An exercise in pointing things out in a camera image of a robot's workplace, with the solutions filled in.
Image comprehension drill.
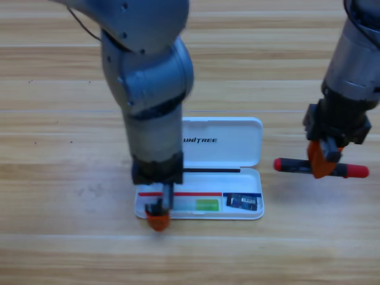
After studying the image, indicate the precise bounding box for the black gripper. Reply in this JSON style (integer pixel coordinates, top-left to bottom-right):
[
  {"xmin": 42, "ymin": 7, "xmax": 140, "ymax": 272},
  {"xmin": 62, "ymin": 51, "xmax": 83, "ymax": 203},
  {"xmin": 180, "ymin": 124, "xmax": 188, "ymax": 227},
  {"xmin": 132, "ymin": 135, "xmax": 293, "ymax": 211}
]
[
  {"xmin": 302, "ymin": 88, "xmax": 380, "ymax": 180},
  {"xmin": 130, "ymin": 151, "xmax": 185, "ymax": 233}
]

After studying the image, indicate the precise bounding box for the red and black marker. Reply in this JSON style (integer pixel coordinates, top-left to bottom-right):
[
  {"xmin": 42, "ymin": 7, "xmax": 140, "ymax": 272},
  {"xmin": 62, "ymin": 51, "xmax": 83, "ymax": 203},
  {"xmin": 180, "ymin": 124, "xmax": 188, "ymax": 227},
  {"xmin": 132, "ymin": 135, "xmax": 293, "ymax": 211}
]
[{"xmin": 273, "ymin": 157, "xmax": 370, "ymax": 179}]

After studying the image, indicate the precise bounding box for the green and white pen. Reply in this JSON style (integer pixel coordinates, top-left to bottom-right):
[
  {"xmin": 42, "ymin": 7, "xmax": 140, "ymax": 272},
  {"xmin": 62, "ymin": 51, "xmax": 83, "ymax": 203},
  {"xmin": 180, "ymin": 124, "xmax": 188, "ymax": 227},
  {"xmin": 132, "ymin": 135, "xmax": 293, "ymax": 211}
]
[{"xmin": 172, "ymin": 198, "xmax": 221, "ymax": 213}]

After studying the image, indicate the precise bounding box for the black eraser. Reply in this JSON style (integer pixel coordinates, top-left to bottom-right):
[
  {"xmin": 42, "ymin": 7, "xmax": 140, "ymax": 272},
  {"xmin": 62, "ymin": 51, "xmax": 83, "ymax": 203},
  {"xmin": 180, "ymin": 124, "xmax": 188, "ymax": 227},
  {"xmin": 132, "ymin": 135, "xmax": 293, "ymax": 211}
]
[{"xmin": 226, "ymin": 192, "xmax": 258, "ymax": 212}]

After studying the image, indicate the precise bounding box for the white Unitree pencil case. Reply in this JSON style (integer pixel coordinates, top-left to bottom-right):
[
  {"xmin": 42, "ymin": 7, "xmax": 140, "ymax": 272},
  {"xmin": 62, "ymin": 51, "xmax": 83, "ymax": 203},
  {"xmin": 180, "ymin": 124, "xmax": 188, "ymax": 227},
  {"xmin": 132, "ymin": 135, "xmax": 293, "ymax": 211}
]
[{"xmin": 134, "ymin": 116, "xmax": 265, "ymax": 220}]

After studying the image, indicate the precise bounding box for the thin brown cable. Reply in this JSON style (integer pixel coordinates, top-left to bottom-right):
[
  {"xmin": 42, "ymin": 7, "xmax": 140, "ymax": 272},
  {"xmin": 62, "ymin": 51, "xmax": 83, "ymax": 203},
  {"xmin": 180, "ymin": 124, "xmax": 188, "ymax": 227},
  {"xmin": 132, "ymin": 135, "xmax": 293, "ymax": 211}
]
[{"xmin": 65, "ymin": 6, "xmax": 102, "ymax": 42}]

